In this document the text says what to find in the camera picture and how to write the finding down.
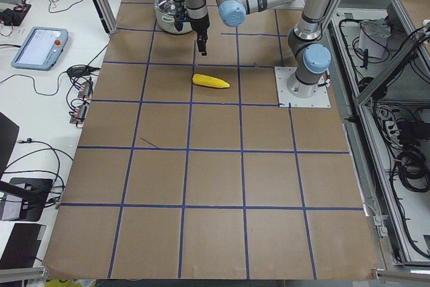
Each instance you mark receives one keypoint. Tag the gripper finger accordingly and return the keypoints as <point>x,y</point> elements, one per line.
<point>202,38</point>

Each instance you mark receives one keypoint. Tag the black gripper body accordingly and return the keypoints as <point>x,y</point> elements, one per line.
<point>199,25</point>

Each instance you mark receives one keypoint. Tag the yellow corn cob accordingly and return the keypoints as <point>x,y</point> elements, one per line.
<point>209,81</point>

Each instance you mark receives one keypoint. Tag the white cooking pot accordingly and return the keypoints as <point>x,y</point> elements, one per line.
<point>165,11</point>

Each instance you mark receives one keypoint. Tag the near blue teach pendant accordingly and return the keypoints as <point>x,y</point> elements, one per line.
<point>41,49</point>

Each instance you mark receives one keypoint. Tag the black electronics box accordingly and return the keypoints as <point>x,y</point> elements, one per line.
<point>24,198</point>

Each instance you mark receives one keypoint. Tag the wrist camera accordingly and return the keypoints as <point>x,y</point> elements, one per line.
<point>179,19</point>

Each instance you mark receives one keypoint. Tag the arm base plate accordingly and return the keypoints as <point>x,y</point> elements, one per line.
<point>293,94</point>

